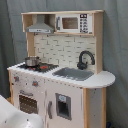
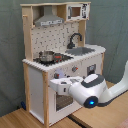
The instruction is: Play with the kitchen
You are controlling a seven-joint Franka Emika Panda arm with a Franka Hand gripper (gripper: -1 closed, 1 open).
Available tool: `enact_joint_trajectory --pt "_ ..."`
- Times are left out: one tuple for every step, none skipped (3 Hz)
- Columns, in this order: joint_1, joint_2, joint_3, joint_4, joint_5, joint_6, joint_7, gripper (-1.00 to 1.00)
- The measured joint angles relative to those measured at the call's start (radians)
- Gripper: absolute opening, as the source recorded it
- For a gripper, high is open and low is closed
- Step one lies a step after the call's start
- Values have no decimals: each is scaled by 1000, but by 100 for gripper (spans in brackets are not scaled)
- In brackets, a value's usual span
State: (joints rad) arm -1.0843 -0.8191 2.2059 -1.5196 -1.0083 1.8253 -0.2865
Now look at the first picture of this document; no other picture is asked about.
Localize small metal pot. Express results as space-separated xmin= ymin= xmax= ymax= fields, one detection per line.
xmin=25 ymin=56 xmax=40 ymax=66

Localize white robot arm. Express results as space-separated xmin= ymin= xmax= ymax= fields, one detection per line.
xmin=0 ymin=95 xmax=44 ymax=128

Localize left stove knob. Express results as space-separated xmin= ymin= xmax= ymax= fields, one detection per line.
xmin=14 ymin=76 xmax=19 ymax=82

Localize grey toy sink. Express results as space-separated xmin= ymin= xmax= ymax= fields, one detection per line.
xmin=53 ymin=67 xmax=93 ymax=81

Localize black toy faucet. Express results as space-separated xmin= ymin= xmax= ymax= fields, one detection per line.
xmin=77 ymin=50 xmax=95 ymax=70

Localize toy oven door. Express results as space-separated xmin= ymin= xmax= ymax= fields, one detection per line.
xmin=19 ymin=90 xmax=38 ymax=114

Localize grey range hood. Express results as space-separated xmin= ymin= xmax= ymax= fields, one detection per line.
xmin=26 ymin=15 xmax=54 ymax=34

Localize black toy stovetop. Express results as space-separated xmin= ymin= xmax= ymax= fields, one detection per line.
xmin=21 ymin=63 xmax=57 ymax=73

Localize stove knob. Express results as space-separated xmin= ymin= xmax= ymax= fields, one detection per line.
xmin=14 ymin=76 xmax=19 ymax=82
xmin=32 ymin=81 xmax=39 ymax=87

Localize right stove knob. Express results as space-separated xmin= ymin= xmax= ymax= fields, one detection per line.
xmin=32 ymin=81 xmax=39 ymax=87

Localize toy microwave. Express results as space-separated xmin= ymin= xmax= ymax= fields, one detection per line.
xmin=56 ymin=14 xmax=93 ymax=34

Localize wooden toy kitchen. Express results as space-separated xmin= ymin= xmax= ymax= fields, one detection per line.
xmin=9 ymin=10 xmax=115 ymax=128

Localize grey backdrop curtain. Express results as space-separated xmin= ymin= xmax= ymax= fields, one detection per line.
xmin=0 ymin=0 xmax=128 ymax=128

